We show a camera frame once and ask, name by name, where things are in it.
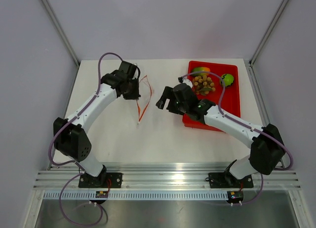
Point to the left aluminium corner post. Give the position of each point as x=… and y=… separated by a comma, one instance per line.
x=60, y=32

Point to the right small circuit board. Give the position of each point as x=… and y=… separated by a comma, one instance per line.
x=235, y=195

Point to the aluminium corner post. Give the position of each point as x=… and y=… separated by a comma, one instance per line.
x=268, y=32
x=60, y=32

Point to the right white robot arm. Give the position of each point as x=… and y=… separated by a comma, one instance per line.
x=265, y=143

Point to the green toy watermelon ball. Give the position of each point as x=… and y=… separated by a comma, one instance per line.
x=227, y=80

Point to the aluminium rail frame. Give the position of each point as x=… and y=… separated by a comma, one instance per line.
x=165, y=176

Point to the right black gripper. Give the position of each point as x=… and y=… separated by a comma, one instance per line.
x=166, y=94

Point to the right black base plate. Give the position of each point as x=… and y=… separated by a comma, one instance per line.
x=223, y=180

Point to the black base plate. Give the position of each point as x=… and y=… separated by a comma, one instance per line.
x=223, y=180
x=107, y=180

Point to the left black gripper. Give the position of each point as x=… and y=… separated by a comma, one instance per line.
x=136, y=95

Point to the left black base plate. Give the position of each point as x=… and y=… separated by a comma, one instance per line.
x=107, y=180

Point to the clear orange zip top bag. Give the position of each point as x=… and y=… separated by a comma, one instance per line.
x=146, y=92

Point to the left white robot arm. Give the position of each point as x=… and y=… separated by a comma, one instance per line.
x=70, y=135

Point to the right aluminium corner post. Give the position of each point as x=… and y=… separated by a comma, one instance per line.
x=268, y=32

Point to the left small circuit board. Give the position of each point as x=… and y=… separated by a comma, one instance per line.
x=102, y=194

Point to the red plastic tray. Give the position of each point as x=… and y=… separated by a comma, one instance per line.
x=227, y=97

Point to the brown toy longan bunch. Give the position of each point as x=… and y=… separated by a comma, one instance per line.
x=203, y=85

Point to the green orange toy mango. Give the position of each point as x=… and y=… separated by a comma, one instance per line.
x=200, y=71

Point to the small circuit board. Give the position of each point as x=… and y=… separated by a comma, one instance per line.
x=235, y=195
x=102, y=194

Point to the white slotted cable duct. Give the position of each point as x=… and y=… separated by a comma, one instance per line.
x=139, y=195

